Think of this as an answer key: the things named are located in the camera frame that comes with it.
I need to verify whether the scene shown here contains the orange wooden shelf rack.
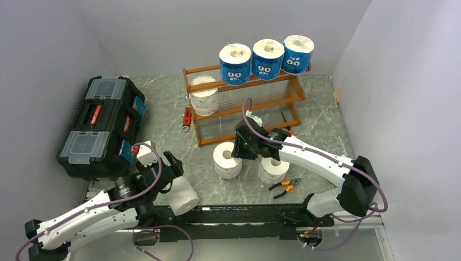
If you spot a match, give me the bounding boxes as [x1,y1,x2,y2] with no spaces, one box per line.
[182,65,307,146]

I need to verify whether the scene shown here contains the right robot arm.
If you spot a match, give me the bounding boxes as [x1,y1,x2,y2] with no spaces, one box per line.
[232,117,379,226]

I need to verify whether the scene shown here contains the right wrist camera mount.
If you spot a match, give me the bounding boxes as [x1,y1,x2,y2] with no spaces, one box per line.
[245,110,263,127]

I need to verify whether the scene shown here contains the plain white paper roll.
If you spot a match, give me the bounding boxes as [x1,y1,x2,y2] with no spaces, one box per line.
[164,176,200,216]

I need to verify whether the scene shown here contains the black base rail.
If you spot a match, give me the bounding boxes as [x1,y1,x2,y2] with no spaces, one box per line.
[135,203,334,243]

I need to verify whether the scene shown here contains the red handled wrench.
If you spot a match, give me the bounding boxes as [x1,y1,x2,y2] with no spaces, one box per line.
[182,107,192,132]

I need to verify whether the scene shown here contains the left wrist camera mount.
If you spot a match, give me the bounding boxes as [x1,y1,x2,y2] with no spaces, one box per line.
[132,140,158,167]

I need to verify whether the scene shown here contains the white floral paper roll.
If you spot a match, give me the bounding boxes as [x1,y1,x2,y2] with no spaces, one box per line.
[213,141,242,179]
[189,75,219,116]
[258,158,290,184]

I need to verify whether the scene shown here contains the orange handled pliers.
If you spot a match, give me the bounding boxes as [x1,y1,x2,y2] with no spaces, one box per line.
[268,178,302,200]

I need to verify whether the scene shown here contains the blue paper roll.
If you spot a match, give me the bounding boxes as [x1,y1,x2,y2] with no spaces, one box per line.
[219,43,252,86]
[282,35,315,75]
[251,39,285,80]

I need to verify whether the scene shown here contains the black plastic toolbox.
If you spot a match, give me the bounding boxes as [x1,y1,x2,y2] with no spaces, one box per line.
[56,76,146,181]

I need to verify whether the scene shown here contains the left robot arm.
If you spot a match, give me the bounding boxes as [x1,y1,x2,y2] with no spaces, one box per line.
[24,151,184,260]

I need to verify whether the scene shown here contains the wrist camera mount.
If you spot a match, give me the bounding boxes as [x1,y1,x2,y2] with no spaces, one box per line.
[132,140,158,167]
[245,110,263,127]

